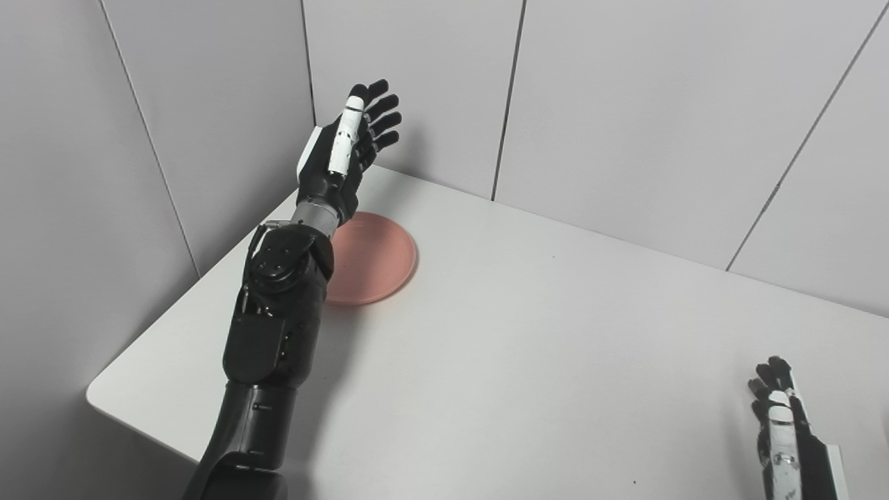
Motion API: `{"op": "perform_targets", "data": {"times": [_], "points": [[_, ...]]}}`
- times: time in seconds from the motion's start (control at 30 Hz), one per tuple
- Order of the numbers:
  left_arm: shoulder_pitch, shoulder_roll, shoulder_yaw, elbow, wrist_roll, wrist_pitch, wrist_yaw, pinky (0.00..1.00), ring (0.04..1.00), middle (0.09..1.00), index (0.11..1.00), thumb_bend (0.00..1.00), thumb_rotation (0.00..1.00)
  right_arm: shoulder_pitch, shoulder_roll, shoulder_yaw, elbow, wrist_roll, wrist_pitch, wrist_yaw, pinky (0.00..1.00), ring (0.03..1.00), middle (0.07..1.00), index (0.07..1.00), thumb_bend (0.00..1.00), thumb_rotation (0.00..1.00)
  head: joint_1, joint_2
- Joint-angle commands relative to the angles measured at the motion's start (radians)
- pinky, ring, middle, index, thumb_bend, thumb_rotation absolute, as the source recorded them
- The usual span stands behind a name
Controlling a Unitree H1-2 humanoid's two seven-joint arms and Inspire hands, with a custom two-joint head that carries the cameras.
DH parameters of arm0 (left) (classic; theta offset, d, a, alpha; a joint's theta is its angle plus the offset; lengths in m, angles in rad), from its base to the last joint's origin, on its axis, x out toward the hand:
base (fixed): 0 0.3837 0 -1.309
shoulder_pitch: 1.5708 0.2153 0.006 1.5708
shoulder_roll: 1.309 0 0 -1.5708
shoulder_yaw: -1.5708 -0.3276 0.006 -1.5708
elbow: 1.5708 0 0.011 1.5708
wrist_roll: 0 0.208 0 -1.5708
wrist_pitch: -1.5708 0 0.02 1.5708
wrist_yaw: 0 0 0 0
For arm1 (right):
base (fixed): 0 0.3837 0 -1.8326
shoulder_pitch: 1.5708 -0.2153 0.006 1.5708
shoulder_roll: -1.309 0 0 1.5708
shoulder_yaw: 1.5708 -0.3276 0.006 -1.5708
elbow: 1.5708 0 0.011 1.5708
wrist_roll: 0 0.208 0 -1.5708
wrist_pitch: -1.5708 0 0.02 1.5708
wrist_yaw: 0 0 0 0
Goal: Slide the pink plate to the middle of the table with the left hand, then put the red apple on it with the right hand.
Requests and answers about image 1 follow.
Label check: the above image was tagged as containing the pink plate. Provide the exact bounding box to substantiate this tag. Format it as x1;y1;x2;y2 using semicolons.
323;212;418;307

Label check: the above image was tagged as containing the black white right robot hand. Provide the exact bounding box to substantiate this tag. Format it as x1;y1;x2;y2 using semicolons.
748;356;849;500

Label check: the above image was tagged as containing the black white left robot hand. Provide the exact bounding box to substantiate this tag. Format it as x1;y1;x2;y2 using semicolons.
297;78;403;213

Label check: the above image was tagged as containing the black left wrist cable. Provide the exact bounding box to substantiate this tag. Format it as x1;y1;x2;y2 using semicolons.
240;220;292;313

